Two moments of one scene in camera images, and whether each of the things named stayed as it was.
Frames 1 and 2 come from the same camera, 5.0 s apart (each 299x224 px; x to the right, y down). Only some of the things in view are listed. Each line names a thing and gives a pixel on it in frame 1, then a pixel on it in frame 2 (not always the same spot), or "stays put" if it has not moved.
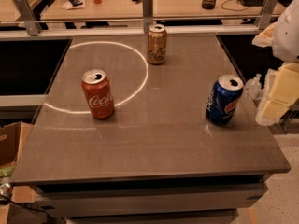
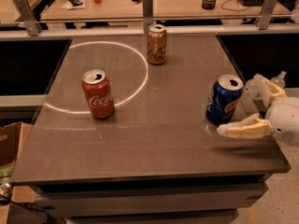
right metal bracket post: [269, 6] stays put
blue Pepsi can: [223, 100] stays put
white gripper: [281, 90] to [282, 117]
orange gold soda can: [157, 44] stays put
